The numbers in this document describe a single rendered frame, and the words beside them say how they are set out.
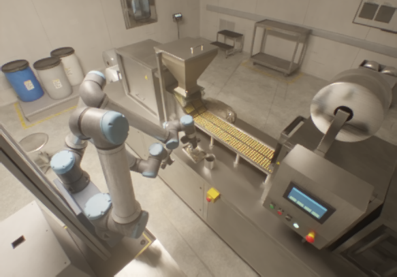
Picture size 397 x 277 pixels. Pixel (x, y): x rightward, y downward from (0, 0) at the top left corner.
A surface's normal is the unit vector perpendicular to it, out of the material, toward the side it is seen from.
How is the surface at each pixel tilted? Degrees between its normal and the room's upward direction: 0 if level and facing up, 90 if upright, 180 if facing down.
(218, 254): 0
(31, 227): 0
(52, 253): 0
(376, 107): 90
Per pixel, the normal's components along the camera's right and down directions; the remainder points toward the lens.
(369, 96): -0.72, 0.47
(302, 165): 0.00, -0.74
